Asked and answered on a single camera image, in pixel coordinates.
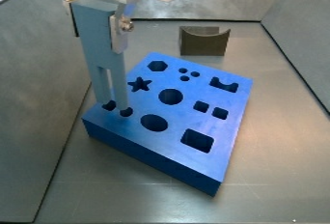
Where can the dark olive arch block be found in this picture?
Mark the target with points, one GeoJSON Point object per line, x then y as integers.
{"type": "Point", "coordinates": [203, 40]}

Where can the light blue square-circle peg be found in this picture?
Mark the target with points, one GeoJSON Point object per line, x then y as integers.
{"type": "Point", "coordinates": [106, 64]}

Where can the blue shape-sorting board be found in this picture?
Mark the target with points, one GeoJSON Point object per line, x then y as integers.
{"type": "Point", "coordinates": [187, 108]}

